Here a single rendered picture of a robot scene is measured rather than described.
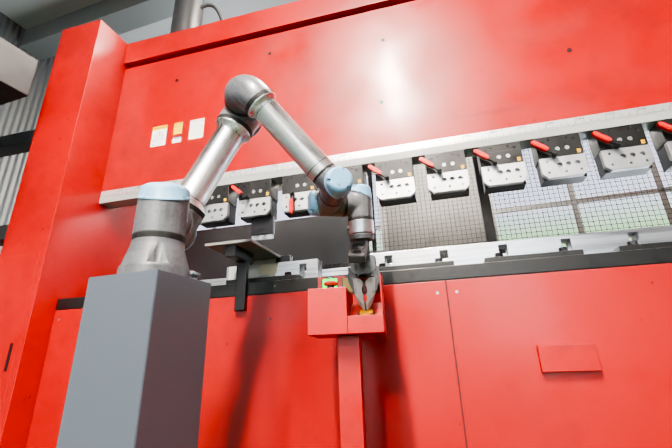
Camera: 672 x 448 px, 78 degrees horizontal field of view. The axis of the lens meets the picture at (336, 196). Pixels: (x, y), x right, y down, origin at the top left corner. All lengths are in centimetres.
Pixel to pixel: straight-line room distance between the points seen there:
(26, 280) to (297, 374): 119
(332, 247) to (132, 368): 146
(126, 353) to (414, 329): 84
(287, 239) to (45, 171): 117
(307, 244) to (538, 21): 148
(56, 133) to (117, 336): 156
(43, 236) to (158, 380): 132
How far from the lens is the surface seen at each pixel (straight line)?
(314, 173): 110
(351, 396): 117
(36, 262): 211
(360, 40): 206
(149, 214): 101
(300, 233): 227
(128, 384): 91
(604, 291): 146
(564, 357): 140
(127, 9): 399
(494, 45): 195
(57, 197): 216
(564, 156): 169
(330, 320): 113
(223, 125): 128
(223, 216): 184
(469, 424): 140
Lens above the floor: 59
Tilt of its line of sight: 22 degrees up
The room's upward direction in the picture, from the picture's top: 2 degrees counter-clockwise
